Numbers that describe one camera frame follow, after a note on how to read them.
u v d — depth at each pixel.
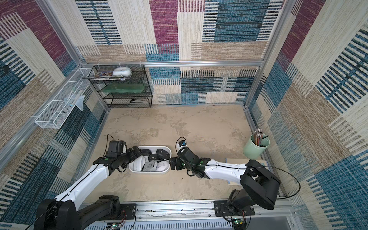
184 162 0.67
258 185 0.42
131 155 0.77
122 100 1.19
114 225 0.71
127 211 0.73
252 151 0.86
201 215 0.73
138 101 1.11
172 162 0.75
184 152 0.65
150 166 0.84
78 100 0.78
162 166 0.87
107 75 0.92
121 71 0.89
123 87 0.97
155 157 0.89
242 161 0.91
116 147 0.67
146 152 0.91
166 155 0.89
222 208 0.74
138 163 0.86
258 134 0.81
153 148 0.92
